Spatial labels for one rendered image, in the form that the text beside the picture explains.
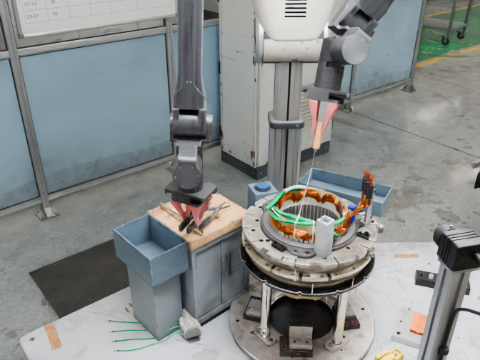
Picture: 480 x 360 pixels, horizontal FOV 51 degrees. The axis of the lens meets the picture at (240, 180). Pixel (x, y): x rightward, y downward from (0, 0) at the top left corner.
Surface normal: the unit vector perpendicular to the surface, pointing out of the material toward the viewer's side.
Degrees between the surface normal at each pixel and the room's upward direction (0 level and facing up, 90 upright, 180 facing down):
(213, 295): 90
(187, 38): 86
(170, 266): 90
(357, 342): 0
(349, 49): 74
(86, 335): 0
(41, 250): 0
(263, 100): 90
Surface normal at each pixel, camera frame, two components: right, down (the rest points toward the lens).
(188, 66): 0.04, 0.42
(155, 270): 0.67, 0.36
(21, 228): 0.00, -0.88
